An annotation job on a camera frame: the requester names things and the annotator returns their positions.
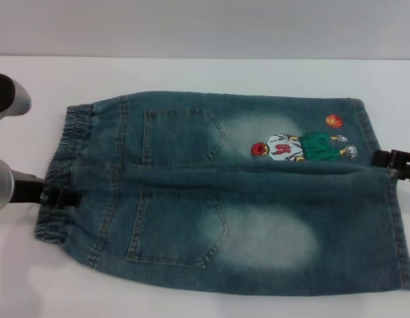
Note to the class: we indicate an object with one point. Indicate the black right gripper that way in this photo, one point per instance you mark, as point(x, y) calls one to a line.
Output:
point(406, 160)

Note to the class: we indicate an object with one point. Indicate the blue denim shorts with basketball print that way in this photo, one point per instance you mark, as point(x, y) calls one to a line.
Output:
point(257, 215)

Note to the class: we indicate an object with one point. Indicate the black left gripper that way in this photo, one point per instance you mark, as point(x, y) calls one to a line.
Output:
point(27, 190)

